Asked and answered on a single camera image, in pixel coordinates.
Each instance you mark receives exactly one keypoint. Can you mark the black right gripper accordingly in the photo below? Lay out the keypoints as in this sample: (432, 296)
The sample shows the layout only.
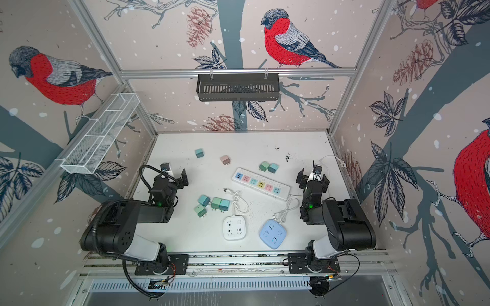
(312, 182)

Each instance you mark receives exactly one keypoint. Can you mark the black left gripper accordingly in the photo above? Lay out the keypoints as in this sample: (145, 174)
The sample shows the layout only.
(178, 182)

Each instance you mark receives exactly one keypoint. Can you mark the white multicolour power strip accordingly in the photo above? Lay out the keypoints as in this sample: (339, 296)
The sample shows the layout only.
(261, 184)

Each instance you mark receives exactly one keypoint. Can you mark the blue square socket cube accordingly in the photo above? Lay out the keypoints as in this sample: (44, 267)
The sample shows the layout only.
(272, 234)

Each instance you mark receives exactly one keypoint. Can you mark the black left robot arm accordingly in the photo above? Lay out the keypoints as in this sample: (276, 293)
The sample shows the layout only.
(112, 232)

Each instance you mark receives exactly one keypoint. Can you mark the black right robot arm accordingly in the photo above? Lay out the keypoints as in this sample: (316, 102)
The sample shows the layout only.
(346, 224)

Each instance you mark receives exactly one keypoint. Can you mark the teal plug adapter left cluster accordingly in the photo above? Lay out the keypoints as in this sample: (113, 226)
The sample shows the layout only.
(204, 200)

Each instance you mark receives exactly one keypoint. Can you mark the teal plug adapter cluster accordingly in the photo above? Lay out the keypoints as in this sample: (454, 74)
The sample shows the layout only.
(224, 205)
(204, 200)

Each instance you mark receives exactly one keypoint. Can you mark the green plug adapter low cluster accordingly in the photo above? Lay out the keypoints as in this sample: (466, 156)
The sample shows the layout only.
(200, 210)

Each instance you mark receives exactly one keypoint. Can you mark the green plug adapter middle cluster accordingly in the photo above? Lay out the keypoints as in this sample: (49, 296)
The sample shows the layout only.
(216, 202)

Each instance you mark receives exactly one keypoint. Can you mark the pink plug adapter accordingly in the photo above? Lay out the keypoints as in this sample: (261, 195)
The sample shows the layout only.
(225, 160)

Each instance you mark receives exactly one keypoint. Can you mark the teal plug adapter right cluster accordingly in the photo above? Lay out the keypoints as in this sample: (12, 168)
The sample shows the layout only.
(224, 205)

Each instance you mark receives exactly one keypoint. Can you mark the white square socket cube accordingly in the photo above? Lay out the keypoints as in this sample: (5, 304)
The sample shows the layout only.
(234, 228)

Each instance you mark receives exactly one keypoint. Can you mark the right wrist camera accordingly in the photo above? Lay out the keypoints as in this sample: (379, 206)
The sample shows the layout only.
(316, 174)

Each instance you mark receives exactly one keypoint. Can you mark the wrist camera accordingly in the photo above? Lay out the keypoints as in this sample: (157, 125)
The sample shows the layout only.
(316, 174)
(165, 167)

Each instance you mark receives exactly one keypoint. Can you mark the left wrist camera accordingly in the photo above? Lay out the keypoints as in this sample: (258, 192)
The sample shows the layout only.
(165, 167)

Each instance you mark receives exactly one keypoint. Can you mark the white mesh wall shelf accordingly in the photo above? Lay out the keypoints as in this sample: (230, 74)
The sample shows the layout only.
(90, 151)

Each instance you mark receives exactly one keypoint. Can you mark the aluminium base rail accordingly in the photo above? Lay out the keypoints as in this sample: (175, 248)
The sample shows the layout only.
(278, 263)

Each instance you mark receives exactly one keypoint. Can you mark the black wire basket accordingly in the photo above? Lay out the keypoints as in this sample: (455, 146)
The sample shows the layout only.
(238, 87)

